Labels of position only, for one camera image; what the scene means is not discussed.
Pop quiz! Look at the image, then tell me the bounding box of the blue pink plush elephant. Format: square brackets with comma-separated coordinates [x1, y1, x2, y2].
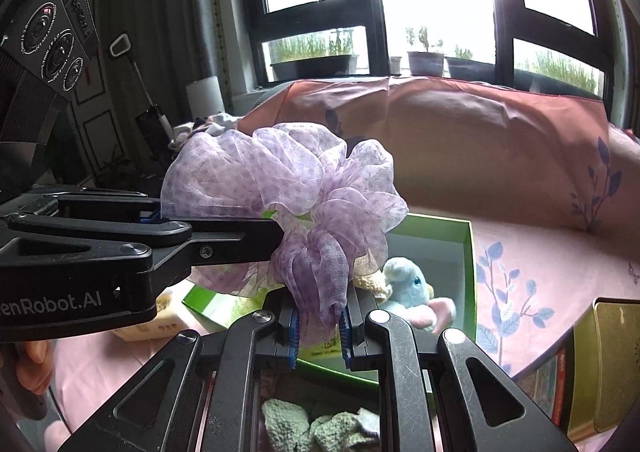
[382, 257, 458, 333]

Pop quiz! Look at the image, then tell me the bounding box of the white handled mop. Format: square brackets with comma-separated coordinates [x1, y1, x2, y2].
[109, 32, 175, 160]

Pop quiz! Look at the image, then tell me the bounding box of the pink floral bed sheet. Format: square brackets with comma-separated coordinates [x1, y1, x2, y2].
[50, 76, 640, 452]

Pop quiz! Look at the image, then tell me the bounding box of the white cylinder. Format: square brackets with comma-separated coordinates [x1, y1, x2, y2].
[186, 76, 224, 121]

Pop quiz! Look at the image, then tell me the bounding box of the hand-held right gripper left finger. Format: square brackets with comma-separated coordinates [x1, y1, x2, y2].
[57, 289, 301, 452]

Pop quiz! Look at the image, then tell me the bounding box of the round pot with tall plants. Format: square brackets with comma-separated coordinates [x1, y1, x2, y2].
[405, 26, 446, 77]

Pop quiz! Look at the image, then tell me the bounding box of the pile of clothes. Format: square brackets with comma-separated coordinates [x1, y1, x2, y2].
[167, 112, 246, 150]

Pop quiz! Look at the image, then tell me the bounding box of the lilac organza scrunchie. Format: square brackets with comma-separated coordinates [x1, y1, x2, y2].
[161, 123, 409, 327]

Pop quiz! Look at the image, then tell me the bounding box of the dark rectangular planter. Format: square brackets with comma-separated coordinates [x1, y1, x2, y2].
[444, 46, 497, 81]

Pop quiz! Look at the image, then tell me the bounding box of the green cardboard box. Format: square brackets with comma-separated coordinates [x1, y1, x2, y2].
[181, 213, 476, 390]

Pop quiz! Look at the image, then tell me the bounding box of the person's left hand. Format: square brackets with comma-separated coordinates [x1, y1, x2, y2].
[16, 339, 54, 395]

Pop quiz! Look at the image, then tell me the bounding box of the black tea tin gold lid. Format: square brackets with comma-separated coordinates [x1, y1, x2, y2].
[515, 297, 640, 443]

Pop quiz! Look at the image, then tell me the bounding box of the dark panelled cabinet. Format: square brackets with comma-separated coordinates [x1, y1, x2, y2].
[65, 52, 136, 183]

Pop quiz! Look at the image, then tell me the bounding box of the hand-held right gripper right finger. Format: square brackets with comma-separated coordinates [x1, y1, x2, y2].
[340, 289, 581, 452]

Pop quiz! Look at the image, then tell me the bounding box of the grey-green fleece cloth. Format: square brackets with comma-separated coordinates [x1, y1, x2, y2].
[261, 399, 381, 452]

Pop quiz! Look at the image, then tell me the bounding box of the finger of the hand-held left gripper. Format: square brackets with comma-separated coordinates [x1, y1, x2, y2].
[0, 213, 287, 285]
[54, 192, 165, 225]

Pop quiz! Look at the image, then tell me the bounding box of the grey curtain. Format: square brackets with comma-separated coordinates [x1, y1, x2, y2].
[95, 0, 251, 173]
[595, 0, 640, 133]

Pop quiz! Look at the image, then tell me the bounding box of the long planter with grass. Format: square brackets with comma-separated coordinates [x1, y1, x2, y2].
[270, 54, 355, 81]
[514, 52, 601, 97]

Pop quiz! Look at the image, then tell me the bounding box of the pale yellow knitted cloth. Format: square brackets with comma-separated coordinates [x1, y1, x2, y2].
[352, 262, 393, 305]

